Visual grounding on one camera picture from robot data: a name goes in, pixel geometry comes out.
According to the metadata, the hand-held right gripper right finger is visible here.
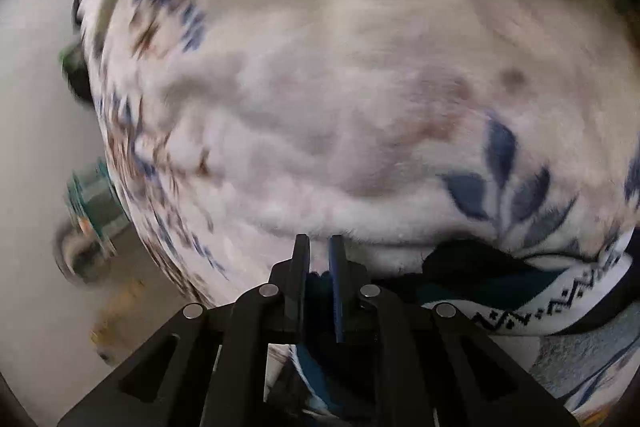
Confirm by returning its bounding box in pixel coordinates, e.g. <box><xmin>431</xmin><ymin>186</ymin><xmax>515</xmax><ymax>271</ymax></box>
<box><xmin>329</xmin><ymin>234</ymin><xmax>577</xmax><ymax>427</ymax></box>

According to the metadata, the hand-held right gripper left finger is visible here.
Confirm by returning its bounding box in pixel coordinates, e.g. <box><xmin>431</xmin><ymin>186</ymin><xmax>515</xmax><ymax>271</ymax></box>
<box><xmin>57</xmin><ymin>234</ymin><xmax>311</xmax><ymax>427</ymax></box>

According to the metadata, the striped knit sweater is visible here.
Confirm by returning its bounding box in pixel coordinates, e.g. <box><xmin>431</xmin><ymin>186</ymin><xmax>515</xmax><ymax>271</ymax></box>
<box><xmin>270</xmin><ymin>241</ymin><xmax>640</xmax><ymax>427</ymax></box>

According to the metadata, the grey bucket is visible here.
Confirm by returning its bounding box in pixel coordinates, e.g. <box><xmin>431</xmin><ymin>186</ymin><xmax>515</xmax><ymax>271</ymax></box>
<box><xmin>54</xmin><ymin>222</ymin><xmax>118</xmax><ymax>290</ymax></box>

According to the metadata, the teal storage rack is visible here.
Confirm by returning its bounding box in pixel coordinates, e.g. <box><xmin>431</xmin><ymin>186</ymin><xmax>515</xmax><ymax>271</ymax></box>
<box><xmin>65</xmin><ymin>159</ymin><xmax>128</xmax><ymax>253</ymax></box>

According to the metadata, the black bag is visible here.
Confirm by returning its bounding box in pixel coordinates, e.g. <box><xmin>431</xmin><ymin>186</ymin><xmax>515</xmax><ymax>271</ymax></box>
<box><xmin>61</xmin><ymin>44</ymin><xmax>96</xmax><ymax>105</ymax></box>

